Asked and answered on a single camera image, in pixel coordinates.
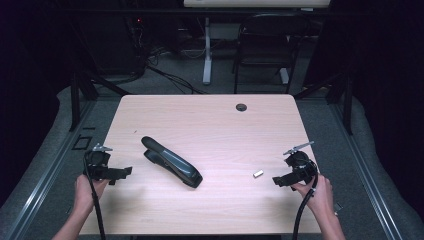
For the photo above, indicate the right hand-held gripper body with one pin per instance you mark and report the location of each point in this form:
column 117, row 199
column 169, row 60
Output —
column 303, row 166

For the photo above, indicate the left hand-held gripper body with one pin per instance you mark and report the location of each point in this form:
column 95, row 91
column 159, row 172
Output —
column 98, row 165

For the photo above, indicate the silver strip of staples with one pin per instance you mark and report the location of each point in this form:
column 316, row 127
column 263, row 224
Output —
column 258, row 173

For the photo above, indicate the black and grey stapler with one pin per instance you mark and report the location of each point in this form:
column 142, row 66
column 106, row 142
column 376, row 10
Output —
column 173, row 163

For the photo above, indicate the person's right hand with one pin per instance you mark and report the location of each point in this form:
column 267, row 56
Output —
column 320, row 196

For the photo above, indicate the person's left hand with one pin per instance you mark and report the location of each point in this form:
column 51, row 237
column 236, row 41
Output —
column 85, row 195

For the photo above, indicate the black metal stand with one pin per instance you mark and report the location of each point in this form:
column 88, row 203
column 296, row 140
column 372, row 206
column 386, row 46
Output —
column 75, row 100
column 347, row 106

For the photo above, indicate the black table grommet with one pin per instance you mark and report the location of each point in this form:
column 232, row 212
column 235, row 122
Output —
column 241, row 107

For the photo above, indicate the white desk foot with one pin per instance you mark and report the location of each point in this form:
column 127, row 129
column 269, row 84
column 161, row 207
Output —
column 284, row 76

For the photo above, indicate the dark curtain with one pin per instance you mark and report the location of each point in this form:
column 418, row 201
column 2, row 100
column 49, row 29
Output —
column 390, row 83
column 30, row 66

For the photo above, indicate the black computer tower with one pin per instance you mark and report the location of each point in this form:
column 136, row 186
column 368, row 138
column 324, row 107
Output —
column 110, row 43

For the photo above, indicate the black chair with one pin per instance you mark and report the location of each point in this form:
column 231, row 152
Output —
column 266, row 43

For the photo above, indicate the white desk leg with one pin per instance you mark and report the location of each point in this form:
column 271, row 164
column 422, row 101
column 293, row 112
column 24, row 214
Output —
column 207, row 56

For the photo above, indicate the black square floor frame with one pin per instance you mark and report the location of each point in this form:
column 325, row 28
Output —
column 76, row 142

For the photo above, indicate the grey metal floor rail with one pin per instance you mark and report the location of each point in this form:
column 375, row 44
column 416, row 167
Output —
column 43, row 186
column 366, row 180

